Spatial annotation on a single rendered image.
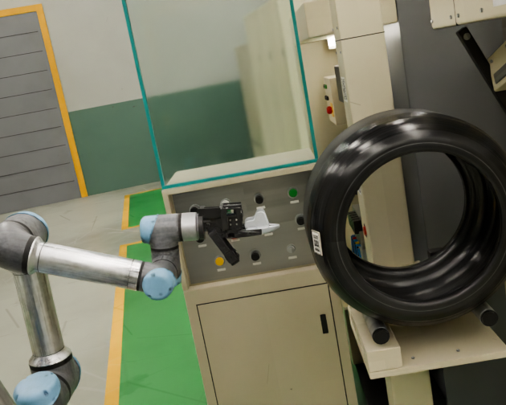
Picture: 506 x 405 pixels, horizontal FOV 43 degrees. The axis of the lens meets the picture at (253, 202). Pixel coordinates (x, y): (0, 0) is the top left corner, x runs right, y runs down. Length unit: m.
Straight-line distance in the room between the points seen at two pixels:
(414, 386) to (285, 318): 0.49
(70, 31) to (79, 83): 0.82
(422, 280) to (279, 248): 0.58
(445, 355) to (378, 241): 0.42
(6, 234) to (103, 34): 9.23
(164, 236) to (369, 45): 0.81
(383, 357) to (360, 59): 0.84
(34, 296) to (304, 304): 0.97
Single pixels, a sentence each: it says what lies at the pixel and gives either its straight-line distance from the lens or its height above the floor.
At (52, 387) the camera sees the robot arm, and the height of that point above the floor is 0.94.
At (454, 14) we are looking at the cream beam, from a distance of 1.74.
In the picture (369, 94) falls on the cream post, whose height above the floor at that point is 1.49.
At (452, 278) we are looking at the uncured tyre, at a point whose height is 0.94.
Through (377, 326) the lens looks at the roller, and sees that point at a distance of 1.72.
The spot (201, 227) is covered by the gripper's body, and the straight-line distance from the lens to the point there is 1.67.
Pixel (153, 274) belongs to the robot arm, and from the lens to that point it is 1.57.
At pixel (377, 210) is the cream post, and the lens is 1.99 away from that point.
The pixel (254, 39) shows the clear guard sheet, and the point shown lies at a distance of 2.18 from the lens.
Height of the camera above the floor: 1.64
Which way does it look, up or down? 12 degrees down
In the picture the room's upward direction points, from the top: 10 degrees counter-clockwise
